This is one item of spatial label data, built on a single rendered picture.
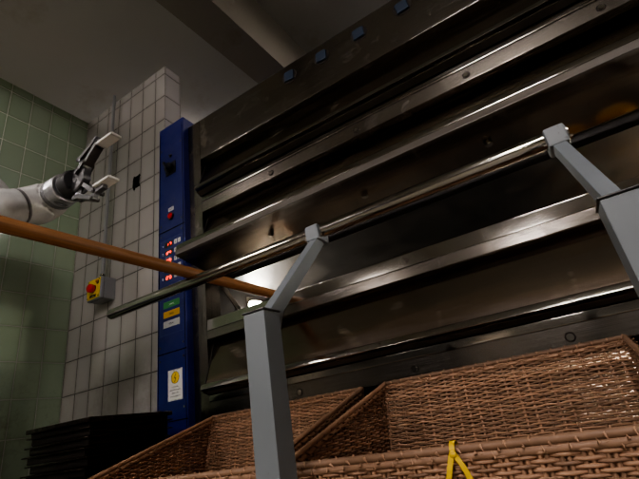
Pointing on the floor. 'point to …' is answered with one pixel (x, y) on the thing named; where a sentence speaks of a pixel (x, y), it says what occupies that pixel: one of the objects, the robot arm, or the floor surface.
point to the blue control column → (173, 197)
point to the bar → (264, 387)
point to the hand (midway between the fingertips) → (112, 157)
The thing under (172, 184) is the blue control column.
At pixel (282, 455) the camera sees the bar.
